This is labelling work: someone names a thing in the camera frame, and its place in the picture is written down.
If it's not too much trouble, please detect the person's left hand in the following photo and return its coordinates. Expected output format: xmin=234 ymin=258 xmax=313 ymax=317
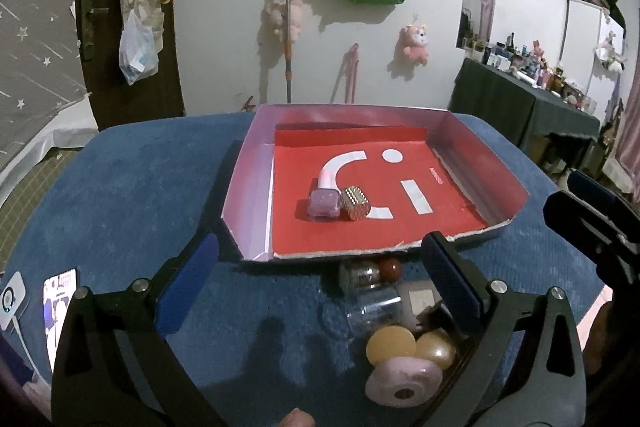
xmin=277 ymin=408 xmax=316 ymax=427

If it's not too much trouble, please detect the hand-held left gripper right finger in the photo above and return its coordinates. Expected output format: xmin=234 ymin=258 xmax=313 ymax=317
xmin=417 ymin=231 xmax=586 ymax=427

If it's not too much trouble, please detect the white cable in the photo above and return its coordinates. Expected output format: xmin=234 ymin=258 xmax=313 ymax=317
xmin=12 ymin=319 xmax=51 ymax=390

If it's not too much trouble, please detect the grey star-print sheet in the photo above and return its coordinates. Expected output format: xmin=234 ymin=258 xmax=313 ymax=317
xmin=0 ymin=0 xmax=98 ymax=202

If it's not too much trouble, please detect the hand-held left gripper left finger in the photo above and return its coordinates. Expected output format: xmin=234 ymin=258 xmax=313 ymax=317
xmin=50 ymin=231 xmax=231 ymax=427

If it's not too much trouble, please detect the mop stick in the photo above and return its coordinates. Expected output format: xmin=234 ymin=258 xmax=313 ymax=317
xmin=282 ymin=0 xmax=296 ymax=104

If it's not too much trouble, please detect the beige square compact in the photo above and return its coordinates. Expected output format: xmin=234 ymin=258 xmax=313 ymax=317
xmin=397 ymin=279 xmax=445 ymax=333

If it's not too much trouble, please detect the smartphone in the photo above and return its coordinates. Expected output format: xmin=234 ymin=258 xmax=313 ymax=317
xmin=42 ymin=268 xmax=81 ymax=373

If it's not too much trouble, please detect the pink bear plush toy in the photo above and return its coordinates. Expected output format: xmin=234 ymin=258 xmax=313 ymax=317
xmin=398 ymin=23 xmax=430 ymax=66

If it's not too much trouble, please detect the pale pink plush toy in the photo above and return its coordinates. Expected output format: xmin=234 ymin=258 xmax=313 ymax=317
xmin=265 ymin=0 xmax=311 ymax=42

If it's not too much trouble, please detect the red cardboard box tray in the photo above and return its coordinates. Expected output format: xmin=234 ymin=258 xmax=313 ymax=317
xmin=221 ymin=103 xmax=530 ymax=264

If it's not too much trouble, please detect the studded silver cylinder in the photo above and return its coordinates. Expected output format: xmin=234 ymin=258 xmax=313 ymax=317
xmin=340 ymin=186 xmax=371 ymax=222

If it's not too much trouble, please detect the white cabinet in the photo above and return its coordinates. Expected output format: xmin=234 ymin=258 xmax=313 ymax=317
xmin=560 ymin=0 xmax=628 ymax=118

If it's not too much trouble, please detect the white plastic bag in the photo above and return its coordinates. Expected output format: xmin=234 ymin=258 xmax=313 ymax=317
xmin=119 ymin=9 xmax=160 ymax=86

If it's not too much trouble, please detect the metal door handle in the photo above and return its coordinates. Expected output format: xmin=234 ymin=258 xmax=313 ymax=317
xmin=80 ymin=0 xmax=110 ymax=62

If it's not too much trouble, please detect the dark brown door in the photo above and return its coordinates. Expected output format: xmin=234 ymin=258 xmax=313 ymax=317
xmin=75 ymin=0 xmax=186 ymax=131

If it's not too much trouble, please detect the thin pink rod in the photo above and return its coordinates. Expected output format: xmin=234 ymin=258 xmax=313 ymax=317
xmin=345 ymin=44 xmax=361 ymax=104

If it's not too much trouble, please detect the small white plush toy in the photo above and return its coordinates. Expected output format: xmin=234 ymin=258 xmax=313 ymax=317
xmin=594 ymin=32 xmax=626 ymax=72

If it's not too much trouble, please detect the group of cosmetic bottles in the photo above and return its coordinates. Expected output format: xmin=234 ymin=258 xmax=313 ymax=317
xmin=462 ymin=32 xmax=598 ymax=112

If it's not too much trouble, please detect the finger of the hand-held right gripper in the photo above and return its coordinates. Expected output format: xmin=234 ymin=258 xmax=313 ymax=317
xmin=543 ymin=190 xmax=632 ymax=258
xmin=567 ymin=169 xmax=633 ymax=210

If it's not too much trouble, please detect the white charger device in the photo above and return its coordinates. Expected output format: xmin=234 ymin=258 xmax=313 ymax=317
xmin=0 ymin=272 xmax=27 ymax=333

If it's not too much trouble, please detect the glitter nail polish bottle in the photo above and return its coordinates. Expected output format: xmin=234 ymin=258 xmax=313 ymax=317
xmin=339 ymin=258 xmax=404 ymax=294

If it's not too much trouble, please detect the clear plastic cup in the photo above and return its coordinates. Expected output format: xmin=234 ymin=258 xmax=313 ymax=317
xmin=347 ymin=287 xmax=405 ymax=339

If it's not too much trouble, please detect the table with dark cloth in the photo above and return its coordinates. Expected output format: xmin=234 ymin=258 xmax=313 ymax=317
xmin=448 ymin=57 xmax=601 ymax=168

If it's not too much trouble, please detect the pink curtain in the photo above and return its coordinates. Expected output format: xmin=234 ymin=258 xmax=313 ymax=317
xmin=612 ymin=72 xmax=640 ymax=195

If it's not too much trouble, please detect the pink round case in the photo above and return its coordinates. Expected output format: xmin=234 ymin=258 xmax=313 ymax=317
xmin=365 ymin=357 xmax=443 ymax=406

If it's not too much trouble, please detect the pink nail polish bottle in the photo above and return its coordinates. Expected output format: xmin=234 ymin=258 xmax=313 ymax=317
xmin=306 ymin=172 xmax=343 ymax=222

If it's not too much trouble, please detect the orange round soap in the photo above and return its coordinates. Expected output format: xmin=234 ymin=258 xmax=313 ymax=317
xmin=366 ymin=326 xmax=417 ymax=365

